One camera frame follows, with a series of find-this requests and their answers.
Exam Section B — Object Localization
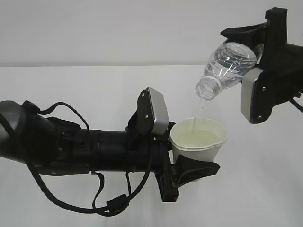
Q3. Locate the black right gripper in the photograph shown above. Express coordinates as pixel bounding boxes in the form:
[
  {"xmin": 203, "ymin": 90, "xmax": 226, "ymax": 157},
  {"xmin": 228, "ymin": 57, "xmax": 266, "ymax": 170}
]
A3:
[{"xmin": 220, "ymin": 8, "xmax": 303, "ymax": 97}]

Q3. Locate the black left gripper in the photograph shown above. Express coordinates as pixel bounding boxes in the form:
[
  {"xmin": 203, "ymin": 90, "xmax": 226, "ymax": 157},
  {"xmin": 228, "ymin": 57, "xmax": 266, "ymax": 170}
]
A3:
[{"xmin": 149, "ymin": 135, "xmax": 220, "ymax": 202}]

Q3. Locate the white paper cup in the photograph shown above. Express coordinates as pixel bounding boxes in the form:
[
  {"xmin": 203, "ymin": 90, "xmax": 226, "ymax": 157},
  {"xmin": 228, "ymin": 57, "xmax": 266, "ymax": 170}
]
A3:
[{"xmin": 170, "ymin": 118, "xmax": 227, "ymax": 164}]

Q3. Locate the clear water bottle green label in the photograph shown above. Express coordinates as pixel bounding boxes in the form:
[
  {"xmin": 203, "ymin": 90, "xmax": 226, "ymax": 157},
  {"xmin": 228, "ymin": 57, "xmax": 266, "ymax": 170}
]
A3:
[{"xmin": 196, "ymin": 42, "xmax": 264, "ymax": 101}]

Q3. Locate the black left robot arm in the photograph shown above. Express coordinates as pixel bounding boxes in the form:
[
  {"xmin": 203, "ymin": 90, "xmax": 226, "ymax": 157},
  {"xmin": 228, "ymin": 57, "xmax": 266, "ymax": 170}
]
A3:
[{"xmin": 0, "ymin": 101, "xmax": 220, "ymax": 202}]

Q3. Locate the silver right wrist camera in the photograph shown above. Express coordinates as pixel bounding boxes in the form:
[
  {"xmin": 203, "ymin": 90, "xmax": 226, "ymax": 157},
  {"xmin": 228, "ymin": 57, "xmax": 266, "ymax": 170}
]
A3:
[{"xmin": 240, "ymin": 67, "xmax": 275, "ymax": 124}]

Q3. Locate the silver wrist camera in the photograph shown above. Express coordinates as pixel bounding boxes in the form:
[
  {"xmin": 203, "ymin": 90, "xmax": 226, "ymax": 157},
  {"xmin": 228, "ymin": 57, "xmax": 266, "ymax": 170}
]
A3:
[
  {"xmin": 126, "ymin": 87, "xmax": 169, "ymax": 136},
  {"xmin": 240, "ymin": 67, "xmax": 275, "ymax": 124}
]

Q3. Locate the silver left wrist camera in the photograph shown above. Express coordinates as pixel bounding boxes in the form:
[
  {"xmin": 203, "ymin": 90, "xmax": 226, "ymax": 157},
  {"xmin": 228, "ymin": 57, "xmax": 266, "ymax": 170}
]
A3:
[{"xmin": 126, "ymin": 87, "xmax": 169, "ymax": 136}]

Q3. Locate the black left camera cable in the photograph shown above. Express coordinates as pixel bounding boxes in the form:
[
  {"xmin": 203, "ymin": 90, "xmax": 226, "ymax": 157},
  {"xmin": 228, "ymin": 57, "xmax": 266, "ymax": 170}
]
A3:
[{"xmin": 22, "ymin": 101, "xmax": 154, "ymax": 210}]

